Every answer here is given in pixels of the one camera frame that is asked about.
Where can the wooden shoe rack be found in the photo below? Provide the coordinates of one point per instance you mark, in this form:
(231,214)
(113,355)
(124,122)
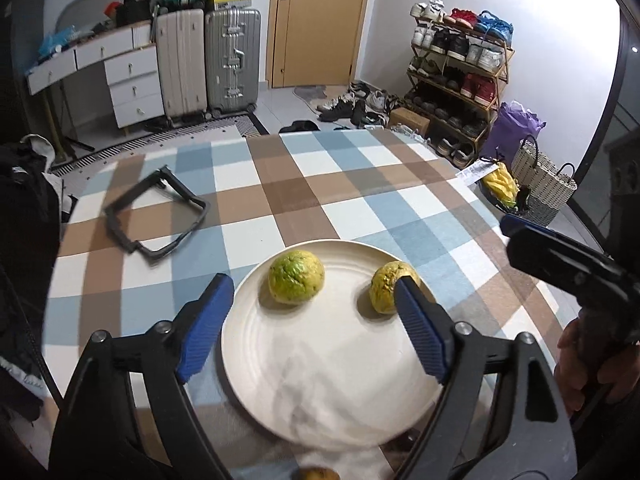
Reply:
(459,69)

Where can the cream round plate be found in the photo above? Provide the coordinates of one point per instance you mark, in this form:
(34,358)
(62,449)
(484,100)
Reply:
(331,373)

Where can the person's right hand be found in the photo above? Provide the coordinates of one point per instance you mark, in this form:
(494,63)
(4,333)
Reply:
(570,373)

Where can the purple bag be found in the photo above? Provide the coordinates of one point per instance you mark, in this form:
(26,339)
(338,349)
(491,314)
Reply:
(514,122)

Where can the green guava fruit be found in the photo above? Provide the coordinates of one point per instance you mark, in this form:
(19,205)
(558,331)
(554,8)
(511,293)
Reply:
(295,277)

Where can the wooden door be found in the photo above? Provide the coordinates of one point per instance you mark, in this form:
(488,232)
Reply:
(313,42)

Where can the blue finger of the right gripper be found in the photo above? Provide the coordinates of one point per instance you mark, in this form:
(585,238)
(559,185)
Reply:
(510,225)

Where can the beige suitcase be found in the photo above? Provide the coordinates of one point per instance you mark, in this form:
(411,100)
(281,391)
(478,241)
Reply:
(179,38)

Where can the checkered tablecloth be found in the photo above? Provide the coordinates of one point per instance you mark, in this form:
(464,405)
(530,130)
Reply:
(271,192)

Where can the brown longan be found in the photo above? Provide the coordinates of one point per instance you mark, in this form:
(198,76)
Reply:
(317,473)

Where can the white drawer desk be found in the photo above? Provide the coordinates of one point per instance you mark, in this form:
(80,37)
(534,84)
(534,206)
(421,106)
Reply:
(128,60)

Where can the yellow guava fruit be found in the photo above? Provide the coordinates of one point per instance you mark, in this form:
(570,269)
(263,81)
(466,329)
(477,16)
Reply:
(382,286)

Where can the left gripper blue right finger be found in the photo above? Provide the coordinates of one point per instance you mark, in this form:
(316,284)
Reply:
(527,435)

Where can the black clothes pile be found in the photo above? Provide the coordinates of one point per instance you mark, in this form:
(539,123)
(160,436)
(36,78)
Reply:
(32,211)

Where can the white woven basket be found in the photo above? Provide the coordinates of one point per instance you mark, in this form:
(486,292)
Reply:
(549,187)

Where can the silver suitcase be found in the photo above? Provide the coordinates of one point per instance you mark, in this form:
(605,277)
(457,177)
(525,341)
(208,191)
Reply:
(232,44)

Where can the white trash bin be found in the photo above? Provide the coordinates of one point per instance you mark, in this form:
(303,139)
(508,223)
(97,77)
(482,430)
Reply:
(503,191)

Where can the cardboard box on floor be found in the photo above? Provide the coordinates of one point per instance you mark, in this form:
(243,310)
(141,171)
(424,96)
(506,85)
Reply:
(401,117)

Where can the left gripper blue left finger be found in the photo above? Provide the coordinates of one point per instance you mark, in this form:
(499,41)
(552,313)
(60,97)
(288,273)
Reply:
(97,435)

